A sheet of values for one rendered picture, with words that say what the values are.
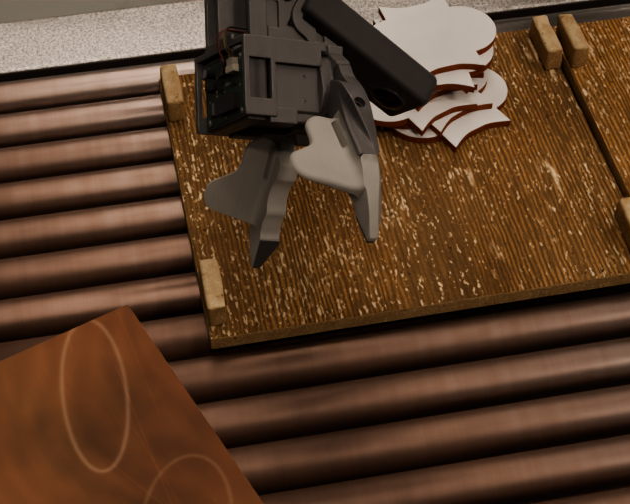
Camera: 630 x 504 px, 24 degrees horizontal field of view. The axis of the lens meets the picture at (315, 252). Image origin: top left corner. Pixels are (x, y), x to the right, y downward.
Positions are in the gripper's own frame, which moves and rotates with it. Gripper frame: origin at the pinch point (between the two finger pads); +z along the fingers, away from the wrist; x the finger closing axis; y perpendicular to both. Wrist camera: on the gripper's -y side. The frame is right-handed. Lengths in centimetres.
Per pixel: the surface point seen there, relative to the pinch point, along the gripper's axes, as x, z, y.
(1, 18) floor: -203, -75, -49
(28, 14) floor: -201, -75, -54
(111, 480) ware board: -15.7, 14.4, 8.6
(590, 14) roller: -34, -32, -56
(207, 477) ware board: -12.3, 14.5, 2.6
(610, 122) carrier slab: -24, -18, -49
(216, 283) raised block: -30.2, -1.5, -7.8
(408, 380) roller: -21.2, 7.6, -21.5
